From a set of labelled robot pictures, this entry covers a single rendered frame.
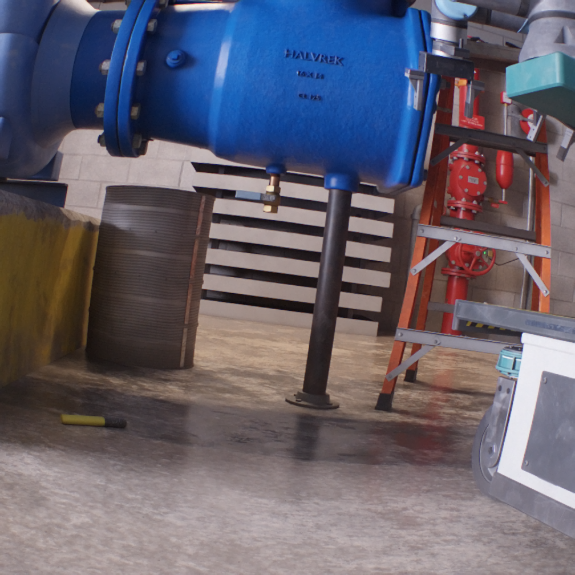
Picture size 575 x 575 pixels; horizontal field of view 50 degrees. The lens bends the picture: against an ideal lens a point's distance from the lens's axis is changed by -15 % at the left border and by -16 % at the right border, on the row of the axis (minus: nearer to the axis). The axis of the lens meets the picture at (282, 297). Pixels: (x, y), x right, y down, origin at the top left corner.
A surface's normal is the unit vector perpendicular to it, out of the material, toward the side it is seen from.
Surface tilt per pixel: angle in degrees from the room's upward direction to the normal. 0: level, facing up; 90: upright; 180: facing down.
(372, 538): 0
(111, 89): 118
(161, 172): 90
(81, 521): 0
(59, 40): 84
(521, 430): 90
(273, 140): 145
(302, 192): 90
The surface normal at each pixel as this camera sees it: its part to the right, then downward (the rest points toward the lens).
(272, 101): -0.03, 0.53
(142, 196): -0.07, 0.03
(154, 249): 0.25, 0.07
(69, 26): 0.69, -0.18
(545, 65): -0.95, -0.11
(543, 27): -0.76, -0.43
